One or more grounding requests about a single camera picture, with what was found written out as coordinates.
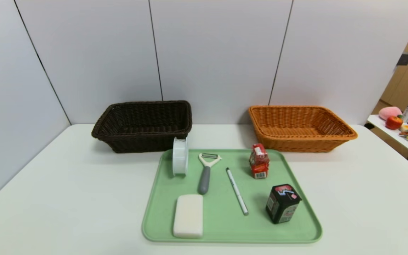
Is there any black printed snack box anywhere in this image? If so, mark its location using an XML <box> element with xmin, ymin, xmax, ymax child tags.
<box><xmin>265</xmin><ymin>184</ymin><xmax>302</xmax><ymax>224</ymax></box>

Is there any red apple toy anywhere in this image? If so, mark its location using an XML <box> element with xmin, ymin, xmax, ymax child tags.
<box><xmin>385</xmin><ymin>115</ymin><xmax>403</xmax><ymax>130</ymax></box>

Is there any white tape roll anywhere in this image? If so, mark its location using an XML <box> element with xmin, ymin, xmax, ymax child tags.
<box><xmin>172</xmin><ymin>137</ymin><xmax>189</xmax><ymax>176</ymax></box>

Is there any red drink carton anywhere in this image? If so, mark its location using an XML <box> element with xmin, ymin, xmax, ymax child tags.
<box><xmin>249</xmin><ymin>143</ymin><xmax>270</xmax><ymax>179</ymax></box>

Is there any pink peach plush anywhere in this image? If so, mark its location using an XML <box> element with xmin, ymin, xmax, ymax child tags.
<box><xmin>379</xmin><ymin>106</ymin><xmax>402</xmax><ymax>121</ymax></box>

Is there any light green plastic tray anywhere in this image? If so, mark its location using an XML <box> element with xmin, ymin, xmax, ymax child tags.
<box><xmin>142</xmin><ymin>149</ymin><xmax>323</xmax><ymax>244</ymax></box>

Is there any orange wicker basket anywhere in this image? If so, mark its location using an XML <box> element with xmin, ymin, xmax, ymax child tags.
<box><xmin>249</xmin><ymin>105</ymin><xmax>358</xmax><ymax>153</ymax></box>

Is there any white peeler grey handle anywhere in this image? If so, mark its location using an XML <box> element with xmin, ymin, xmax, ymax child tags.
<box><xmin>198</xmin><ymin>153</ymin><xmax>222</xmax><ymax>195</ymax></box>

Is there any dark brown wicker basket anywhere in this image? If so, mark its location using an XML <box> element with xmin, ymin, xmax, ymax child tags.
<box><xmin>91</xmin><ymin>100</ymin><xmax>193</xmax><ymax>153</ymax></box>

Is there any white soap bar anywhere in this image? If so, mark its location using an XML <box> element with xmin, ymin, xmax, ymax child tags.
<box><xmin>173</xmin><ymin>194</ymin><xmax>204</xmax><ymax>238</ymax></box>

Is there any white pen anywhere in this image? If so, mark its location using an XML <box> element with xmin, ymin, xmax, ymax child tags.
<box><xmin>226</xmin><ymin>168</ymin><xmax>249</xmax><ymax>216</ymax></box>

